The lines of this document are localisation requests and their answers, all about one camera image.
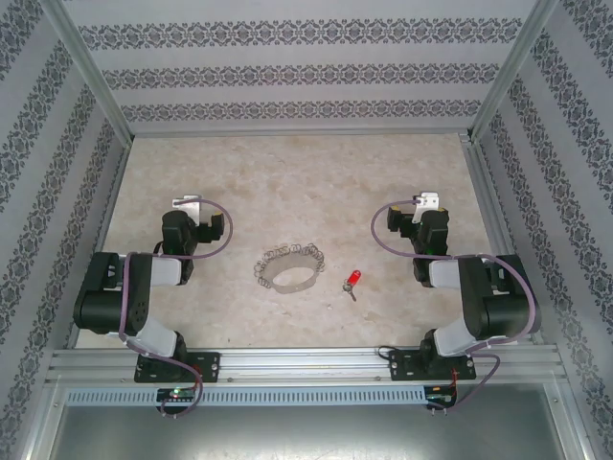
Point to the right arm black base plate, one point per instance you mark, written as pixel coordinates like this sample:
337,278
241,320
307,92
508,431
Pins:
402,366

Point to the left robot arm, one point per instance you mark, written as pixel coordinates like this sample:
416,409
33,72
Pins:
110,297

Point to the aluminium frame post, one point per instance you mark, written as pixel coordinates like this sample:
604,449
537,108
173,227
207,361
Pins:
96,81
512,72

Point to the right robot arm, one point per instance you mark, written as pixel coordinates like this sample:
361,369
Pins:
503,306

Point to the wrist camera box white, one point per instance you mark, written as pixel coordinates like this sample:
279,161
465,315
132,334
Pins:
428,199
191,206

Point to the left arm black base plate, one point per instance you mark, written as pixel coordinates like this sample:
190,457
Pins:
211,366

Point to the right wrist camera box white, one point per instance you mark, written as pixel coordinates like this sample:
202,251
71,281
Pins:
428,199

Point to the aluminium frame crossbar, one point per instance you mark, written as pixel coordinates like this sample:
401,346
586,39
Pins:
301,134

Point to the aluminium mounting rail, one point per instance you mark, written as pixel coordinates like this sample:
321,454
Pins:
306,364

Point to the grey metal sheet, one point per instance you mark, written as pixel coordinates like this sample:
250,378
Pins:
306,436

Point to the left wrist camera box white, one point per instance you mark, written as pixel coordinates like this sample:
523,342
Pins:
191,206

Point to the key with red tag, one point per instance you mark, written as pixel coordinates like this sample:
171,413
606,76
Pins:
354,277

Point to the metal keyring with small rings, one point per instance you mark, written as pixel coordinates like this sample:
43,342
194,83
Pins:
287,287

